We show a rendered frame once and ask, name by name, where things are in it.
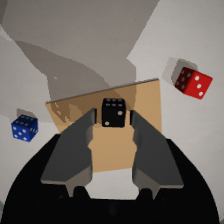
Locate blue die with white pips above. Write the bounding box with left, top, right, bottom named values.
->
left=11, top=115, right=38, bottom=142

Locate tan flat mat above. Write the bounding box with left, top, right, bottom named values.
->
left=45, top=79, right=162, bottom=173

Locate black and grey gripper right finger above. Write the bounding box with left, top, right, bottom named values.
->
left=130, top=110, right=220, bottom=224

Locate red die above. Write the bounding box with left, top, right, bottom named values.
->
left=174, top=67, right=213, bottom=99

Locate black die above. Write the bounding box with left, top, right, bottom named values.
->
left=101, top=98, right=126, bottom=128

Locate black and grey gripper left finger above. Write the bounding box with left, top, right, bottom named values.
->
left=0, top=108, right=97, bottom=224

